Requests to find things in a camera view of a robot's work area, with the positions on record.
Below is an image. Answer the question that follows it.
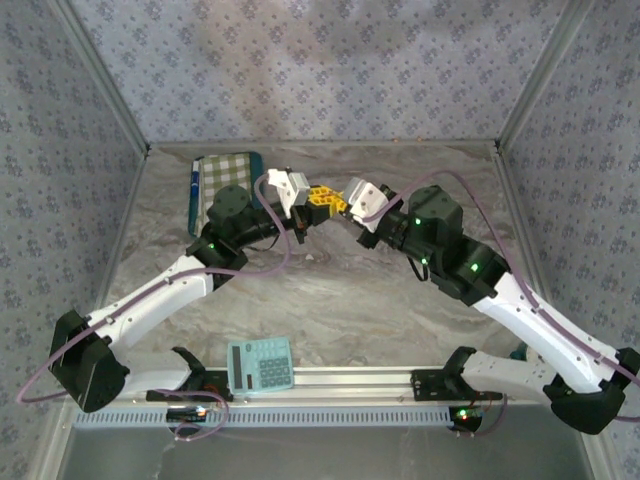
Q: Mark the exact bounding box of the green checked cloth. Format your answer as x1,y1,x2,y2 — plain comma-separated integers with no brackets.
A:
194,152,255,207

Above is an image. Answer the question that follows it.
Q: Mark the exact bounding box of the short purple cable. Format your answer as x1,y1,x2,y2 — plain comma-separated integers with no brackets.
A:
469,392,510,437
167,389,232,444

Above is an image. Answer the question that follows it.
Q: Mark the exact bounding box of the green checkered cloth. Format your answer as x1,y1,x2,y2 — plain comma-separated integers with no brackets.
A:
187,151,265,236

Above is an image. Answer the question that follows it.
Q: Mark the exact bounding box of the aluminium frame post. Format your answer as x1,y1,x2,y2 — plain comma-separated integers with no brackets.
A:
496,0,596,151
52,0,152,154

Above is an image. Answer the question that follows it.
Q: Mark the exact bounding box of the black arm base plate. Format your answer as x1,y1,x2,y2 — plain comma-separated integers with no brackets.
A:
410,368,474,404
146,369,235,403

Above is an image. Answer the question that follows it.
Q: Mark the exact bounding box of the grey slotted cable duct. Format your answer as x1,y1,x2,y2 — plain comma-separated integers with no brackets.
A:
73,403,464,429

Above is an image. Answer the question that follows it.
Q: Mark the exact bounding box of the small circuit board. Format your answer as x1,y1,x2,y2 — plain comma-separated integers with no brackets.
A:
449,405,484,431
166,405,209,424

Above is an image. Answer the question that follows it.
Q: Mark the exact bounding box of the aluminium rail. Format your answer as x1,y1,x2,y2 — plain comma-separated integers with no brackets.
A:
122,366,506,404

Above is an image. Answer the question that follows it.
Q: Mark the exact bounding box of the light blue calculator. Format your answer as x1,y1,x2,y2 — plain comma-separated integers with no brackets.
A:
227,336,296,399

